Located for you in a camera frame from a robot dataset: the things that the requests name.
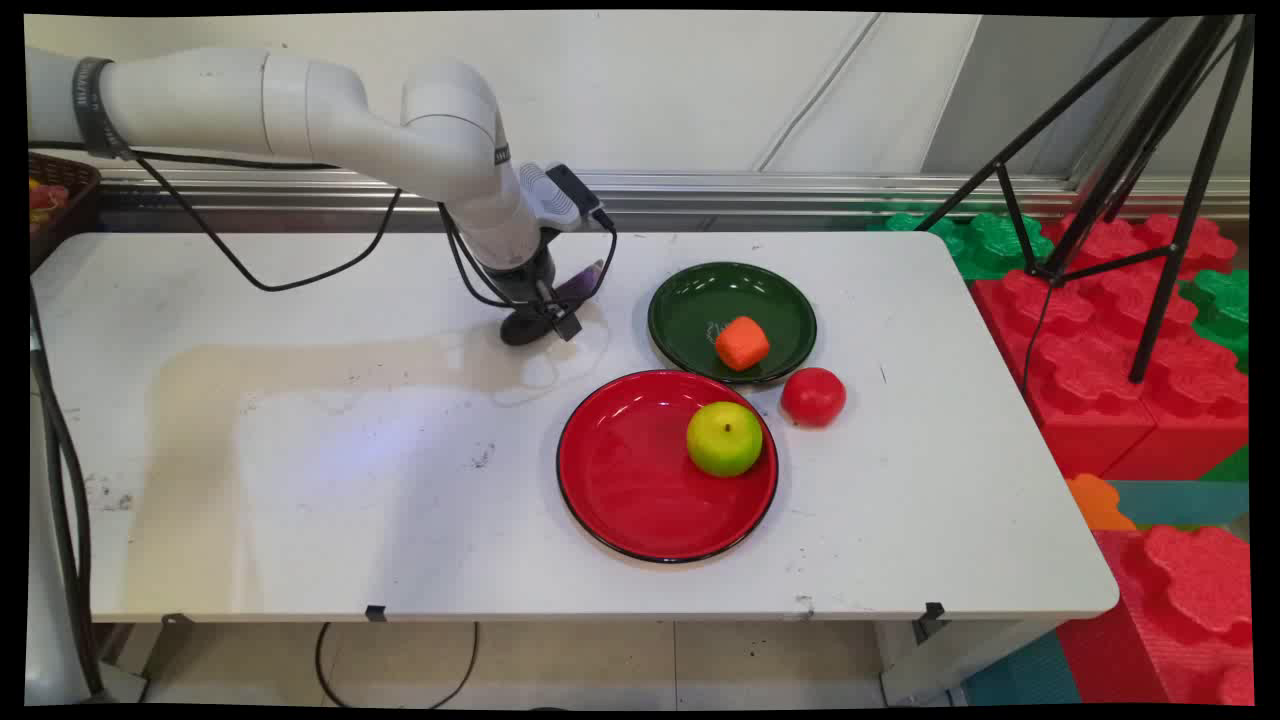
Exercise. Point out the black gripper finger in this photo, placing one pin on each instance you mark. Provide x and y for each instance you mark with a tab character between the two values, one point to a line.
562	318
532	310

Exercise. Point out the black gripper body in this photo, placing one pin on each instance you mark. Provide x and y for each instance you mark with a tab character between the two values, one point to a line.
527	277

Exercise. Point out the purple toy eggplant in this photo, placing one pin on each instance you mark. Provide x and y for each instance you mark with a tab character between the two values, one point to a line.
520	328

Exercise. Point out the orange toy carrot piece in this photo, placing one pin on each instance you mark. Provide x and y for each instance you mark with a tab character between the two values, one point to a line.
742	343

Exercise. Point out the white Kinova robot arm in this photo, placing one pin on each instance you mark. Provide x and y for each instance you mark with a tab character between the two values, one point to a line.
300	110

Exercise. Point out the dark green plate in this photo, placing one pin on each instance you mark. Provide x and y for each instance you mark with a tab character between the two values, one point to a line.
700	310

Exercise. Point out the red plate with black rim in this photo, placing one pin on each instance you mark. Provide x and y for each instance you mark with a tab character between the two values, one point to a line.
625	470

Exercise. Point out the green toy apple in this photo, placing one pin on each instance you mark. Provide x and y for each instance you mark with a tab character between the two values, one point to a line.
724	438

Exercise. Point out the red toy tomato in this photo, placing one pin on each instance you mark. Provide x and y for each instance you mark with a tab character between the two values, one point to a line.
813	397

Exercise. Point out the green foam block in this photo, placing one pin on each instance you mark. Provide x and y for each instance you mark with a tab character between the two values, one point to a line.
975	245
1225	305

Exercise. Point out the dark brown wicker basket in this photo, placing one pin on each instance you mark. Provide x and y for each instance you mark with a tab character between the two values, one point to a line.
75	215

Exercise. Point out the red toy fruit in basket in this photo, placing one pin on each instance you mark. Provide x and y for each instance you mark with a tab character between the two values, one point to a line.
45	197

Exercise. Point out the white table leg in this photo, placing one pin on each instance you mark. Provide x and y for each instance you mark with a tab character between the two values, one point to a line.
960	655

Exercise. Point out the large red foam block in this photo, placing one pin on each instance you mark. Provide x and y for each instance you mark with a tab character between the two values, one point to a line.
1100	390

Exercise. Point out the orange foam piece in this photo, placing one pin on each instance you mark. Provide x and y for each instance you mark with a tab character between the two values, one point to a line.
1097	503

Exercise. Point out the teal foam mat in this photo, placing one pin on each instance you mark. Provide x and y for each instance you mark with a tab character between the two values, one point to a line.
1020	675
1185	502

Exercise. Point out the black tripod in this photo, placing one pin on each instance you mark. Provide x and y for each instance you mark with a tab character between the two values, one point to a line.
1192	200

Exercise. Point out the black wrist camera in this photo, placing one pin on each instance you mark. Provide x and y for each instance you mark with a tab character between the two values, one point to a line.
574	190

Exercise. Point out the metal window rail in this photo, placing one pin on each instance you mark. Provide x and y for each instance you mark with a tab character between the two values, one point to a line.
800	190

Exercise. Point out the grey table leg bracket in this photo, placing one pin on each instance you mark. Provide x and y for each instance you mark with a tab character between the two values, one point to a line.
150	655

